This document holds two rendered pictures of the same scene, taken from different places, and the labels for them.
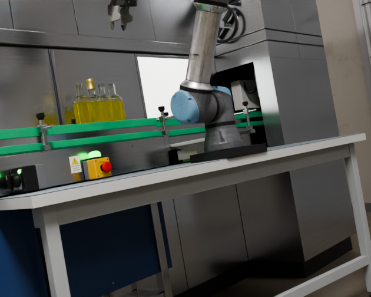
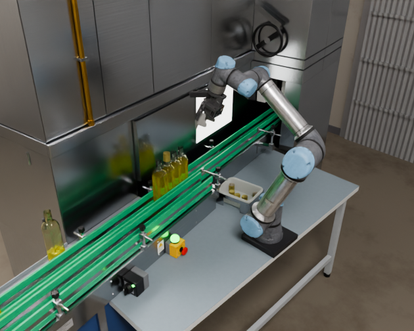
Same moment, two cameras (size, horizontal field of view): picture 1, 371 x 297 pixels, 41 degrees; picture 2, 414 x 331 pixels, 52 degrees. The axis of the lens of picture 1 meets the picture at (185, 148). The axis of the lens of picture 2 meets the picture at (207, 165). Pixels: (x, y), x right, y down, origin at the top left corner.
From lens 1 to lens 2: 1.47 m
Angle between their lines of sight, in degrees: 32
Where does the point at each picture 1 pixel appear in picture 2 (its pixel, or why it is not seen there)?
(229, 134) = (276, 234)
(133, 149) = (196, 212)
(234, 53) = (271, 66)
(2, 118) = (97, 194)
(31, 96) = (117, 165)
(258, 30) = (298, 58)
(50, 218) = not seen: outside the picture
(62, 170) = (152, 255)
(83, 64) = (157, 123)
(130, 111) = (185, 144)
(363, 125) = (342, 66)
